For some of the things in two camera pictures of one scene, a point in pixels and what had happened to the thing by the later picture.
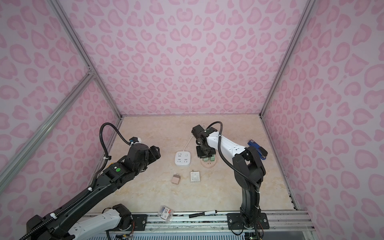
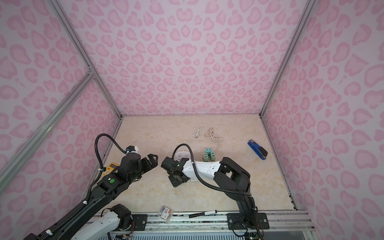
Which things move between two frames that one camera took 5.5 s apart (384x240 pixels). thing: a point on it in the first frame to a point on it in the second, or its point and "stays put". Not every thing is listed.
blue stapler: [262, 153] stays put
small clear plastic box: [165, 213] stays put
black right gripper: [209, 153] to [176, 185]
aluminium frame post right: [307, 9] stays put
